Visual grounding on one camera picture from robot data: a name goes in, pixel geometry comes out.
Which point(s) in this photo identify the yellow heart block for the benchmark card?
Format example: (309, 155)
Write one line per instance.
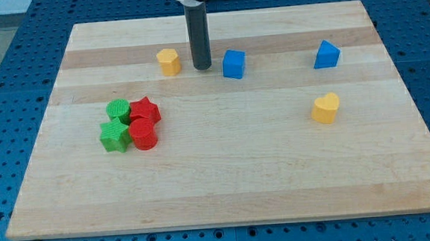
(325, 108)

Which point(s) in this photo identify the wooden board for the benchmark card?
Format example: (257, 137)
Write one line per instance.
(230, 152)

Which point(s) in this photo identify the green star block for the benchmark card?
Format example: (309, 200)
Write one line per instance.
(114, 136)

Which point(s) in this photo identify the red cylinder block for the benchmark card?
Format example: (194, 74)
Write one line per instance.
(142, 133)

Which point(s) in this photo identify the blue triangle block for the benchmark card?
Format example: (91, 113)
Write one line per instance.
(327, 55)

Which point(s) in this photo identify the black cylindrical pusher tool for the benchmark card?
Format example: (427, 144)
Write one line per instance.
(197, 27)

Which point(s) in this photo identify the yellow hexagon block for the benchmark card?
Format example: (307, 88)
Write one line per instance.
(169, 61)

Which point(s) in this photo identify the red star block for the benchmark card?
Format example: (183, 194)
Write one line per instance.
(144, 108)

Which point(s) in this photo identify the blue cube block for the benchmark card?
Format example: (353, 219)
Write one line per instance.
(233, 64)

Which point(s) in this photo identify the green cylinder block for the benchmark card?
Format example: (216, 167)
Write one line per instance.
(119, 109)

